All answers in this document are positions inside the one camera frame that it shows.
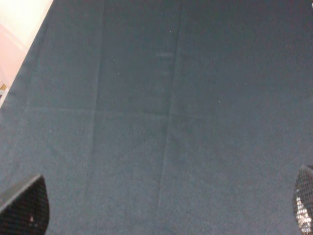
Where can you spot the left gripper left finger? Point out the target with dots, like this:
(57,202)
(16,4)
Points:
(24,207)

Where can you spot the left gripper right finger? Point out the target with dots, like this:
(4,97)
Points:
(303,200)

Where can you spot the black tablecloth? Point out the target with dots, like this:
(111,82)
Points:
(165,117)

